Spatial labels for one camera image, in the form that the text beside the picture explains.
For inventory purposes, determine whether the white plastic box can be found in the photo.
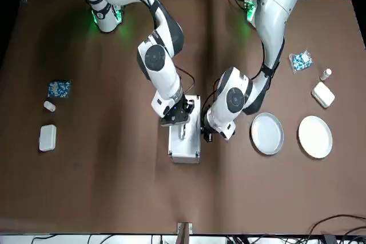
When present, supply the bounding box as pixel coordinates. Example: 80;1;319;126
311;82;336;109
38;124;57;153

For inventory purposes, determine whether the gray round plate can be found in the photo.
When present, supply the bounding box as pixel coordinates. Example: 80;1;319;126
250;112;285;156

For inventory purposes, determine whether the aluminium frame post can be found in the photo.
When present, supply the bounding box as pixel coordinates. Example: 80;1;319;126
176;222;193;244

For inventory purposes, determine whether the white round plate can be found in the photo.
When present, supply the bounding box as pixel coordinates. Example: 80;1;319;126
298;115;333;159

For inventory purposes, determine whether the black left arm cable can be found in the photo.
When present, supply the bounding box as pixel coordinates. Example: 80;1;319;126
200;34;285;121

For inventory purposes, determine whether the blue capsule bag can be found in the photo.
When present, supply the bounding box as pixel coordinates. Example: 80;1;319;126
47;79;71;99
288;50;314;73

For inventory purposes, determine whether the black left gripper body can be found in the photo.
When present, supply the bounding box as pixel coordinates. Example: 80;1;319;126
201;118;216;143

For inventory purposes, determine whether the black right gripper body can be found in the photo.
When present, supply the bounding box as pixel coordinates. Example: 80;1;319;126
164;97;190;126

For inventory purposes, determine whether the black desk cable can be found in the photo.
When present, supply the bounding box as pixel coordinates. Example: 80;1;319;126
308;214;366;244

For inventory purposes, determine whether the silver aluminium medical case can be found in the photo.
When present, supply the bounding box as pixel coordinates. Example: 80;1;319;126
168;94;202;165

